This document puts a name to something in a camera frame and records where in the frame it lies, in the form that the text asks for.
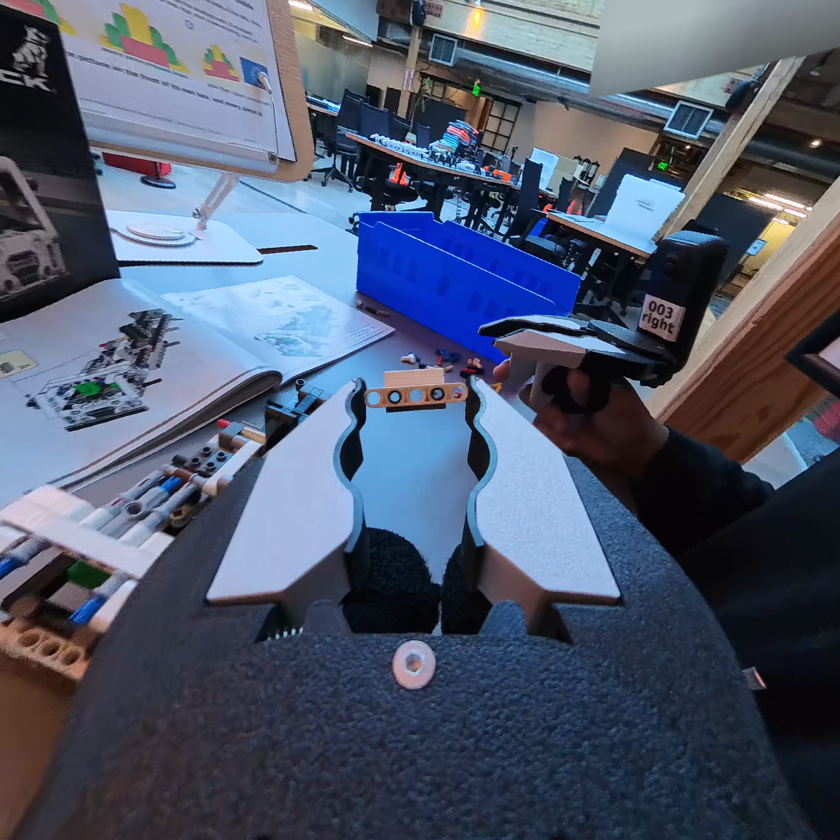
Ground white folded board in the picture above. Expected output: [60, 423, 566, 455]
[602, 173, 687, 248]

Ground wooden background desk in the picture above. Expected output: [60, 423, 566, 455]
[545, 209, 657, 311]

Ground long background desk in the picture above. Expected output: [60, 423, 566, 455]
[346, 130, 546, 219]

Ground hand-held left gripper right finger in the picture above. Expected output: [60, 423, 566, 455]
[461, 377, 622, 642]

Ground blue plastic bin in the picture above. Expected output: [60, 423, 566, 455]
[356, 210, 582, 359]

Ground black frame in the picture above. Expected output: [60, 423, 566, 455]
[784, 327, 840, 399]

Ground thick wooden post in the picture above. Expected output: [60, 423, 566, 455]
[646, 174, 840, 463]

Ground printed instruction board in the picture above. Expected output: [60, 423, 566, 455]
[20, 0, 315, 185]

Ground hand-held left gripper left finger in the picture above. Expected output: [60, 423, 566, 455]
[205, 378, 371, 626]

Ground red object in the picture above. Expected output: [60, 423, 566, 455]
[101, 150, 175, 190]

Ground person's right hand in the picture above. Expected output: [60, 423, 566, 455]
[492, 358, 669, 479]

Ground open lego instruction booklet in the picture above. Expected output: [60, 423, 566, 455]
[0, 274, 396, 492]

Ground lego truck chassis assembly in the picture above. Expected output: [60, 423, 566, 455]
[0, 378, 333, 685]

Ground scattered small coloured lego pieces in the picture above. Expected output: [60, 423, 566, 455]
[399, 348, 506, 395]

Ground slanted wooden beam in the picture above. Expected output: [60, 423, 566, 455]
[656, 56, 807, 240]

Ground white board stand base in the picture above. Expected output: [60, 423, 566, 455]
[105, 172, 265, 266]

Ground person's right forearm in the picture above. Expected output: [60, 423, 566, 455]
[630, 425, 840, 840]

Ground black lego set box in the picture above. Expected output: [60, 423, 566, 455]
[0, 7, 122, 322]

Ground tan lego beam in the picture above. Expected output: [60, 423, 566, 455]
[363, 367, 470, 414]

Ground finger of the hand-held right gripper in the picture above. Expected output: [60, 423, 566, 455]
[492, 330, 589, 370]
[478, 314, 595, 343]

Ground black office chair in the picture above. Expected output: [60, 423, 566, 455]
[320, 88, 368, 193]

